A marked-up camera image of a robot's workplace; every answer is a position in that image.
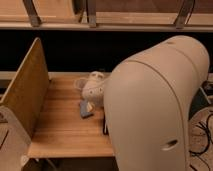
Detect black cables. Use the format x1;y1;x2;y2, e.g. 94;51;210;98
188;111;213;171

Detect metal shelf bracket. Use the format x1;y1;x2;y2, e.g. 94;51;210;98
86;0;97;28
174;0;195;29
22;0;41;27

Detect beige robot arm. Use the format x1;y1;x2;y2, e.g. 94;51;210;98
82;35;209;171

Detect blue sponge block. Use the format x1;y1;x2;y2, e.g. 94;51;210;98
80;100;93;118

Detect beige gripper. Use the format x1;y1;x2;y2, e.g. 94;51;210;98
82;71;108;107

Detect upper wooden shelf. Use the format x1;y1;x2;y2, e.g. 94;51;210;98
0;0;213;32

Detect middle metal shelf bracket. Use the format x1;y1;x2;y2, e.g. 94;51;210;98
86;0;97;28

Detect right dark side panel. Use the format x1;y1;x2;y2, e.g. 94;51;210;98
189;87;211;118

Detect left wooden side panel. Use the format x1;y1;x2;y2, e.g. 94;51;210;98
0;38;49;142

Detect left metal shelf bracket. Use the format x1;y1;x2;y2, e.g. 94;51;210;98
22;0;41;27

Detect right metal shelf bracket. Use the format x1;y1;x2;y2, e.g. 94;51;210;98
174;0;195;29

